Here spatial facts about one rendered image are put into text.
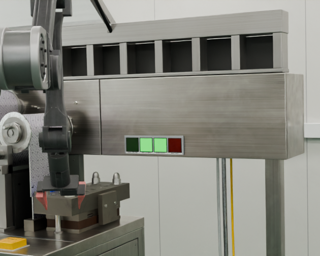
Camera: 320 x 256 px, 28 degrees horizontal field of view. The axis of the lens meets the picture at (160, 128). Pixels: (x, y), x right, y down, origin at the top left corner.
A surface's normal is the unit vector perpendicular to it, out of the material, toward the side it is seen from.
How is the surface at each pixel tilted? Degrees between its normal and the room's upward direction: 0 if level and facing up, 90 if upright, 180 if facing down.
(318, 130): 90
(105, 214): 90
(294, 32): 90
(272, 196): 90
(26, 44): 68
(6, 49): 74
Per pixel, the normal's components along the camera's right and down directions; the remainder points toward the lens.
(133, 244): 0.89, 0.00
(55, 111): 0.06, 0.11
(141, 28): -0.45, 0.06
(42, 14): 0.02, -0.68
